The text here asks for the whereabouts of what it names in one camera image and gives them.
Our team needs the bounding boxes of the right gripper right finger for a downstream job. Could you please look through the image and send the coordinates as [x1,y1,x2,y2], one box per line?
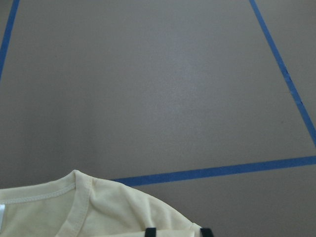
[200,228,213,237]

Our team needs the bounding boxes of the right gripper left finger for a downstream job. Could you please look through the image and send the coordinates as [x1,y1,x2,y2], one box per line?
[145,228,157,237]

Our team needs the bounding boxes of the cream long-sleeve printed shirt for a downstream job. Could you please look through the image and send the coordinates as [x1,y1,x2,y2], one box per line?
[0,170,201,237]

